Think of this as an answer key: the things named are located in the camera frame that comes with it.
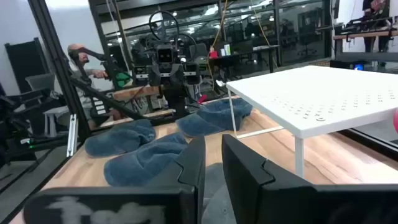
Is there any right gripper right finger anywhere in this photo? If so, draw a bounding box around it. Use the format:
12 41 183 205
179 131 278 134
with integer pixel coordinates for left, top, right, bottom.
222 134 314 224

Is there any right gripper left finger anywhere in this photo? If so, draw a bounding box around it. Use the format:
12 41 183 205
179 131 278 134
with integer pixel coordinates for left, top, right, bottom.
146 136 206 224

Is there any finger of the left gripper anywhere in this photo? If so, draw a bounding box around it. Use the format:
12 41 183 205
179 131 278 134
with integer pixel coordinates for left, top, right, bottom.
149 63 165 88
169 63 185 88

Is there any grey baseball cap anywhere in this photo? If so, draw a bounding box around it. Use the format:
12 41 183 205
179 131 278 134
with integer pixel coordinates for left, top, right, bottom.
201 162 238 224

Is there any blue denim baseball cap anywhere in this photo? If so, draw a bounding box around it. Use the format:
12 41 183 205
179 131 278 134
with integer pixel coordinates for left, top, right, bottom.
84 119 156 157
175 98 253 138
104 132 189 187

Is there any person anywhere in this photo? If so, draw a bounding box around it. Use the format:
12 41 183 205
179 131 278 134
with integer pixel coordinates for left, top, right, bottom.
362 0 391 52
67 43 150 124

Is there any white perforated metal shelf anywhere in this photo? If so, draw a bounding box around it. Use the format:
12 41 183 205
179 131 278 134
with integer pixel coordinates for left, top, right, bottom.
226 65 398 179

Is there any white stool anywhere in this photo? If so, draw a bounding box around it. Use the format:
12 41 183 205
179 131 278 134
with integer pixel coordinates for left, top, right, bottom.
43 105 70 138

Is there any grey office chair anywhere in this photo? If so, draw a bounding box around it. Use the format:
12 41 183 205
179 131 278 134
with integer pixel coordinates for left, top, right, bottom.
24 73 57 94

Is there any black upright panel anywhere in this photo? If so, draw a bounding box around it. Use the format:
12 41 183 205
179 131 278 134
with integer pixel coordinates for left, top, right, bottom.
4 37 50 94

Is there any wooden workbench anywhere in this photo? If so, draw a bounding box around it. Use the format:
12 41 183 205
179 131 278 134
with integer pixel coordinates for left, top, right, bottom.
332 29 398 41

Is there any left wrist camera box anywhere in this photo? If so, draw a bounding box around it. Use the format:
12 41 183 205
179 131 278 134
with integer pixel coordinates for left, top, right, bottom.
157 45 174 65

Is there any black cable loop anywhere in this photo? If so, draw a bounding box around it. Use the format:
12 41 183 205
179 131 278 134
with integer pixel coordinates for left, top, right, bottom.
148 10 180 41

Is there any black aluminium frame brace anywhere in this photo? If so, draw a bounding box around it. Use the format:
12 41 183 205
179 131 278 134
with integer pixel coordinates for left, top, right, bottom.
68 76 147 121

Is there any black aluminium frame post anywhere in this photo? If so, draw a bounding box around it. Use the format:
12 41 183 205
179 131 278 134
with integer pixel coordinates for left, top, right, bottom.
27 0 91 141

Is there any silver corner bracket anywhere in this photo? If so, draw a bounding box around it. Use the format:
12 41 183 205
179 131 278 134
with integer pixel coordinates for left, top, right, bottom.
67 113 78 158

